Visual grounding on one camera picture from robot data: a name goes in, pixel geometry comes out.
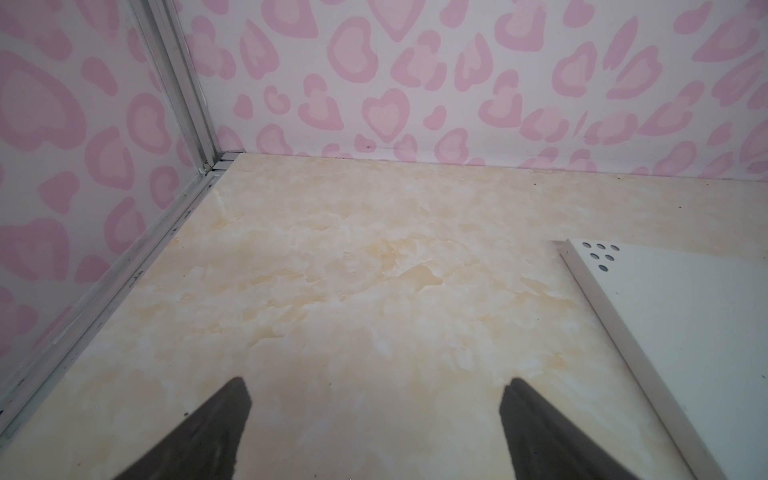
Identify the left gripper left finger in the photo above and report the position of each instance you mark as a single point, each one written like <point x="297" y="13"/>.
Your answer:
<point x="204" y="445"/>

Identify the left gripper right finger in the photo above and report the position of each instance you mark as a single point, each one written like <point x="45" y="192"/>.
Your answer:
<point x="544" y="444"/>

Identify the white black file folder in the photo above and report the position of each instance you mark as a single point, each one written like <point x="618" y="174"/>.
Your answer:
<point x="692" y="329"/>

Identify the left aluminium corner post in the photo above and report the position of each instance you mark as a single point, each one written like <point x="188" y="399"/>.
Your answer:
<point x="163" y="35"/>

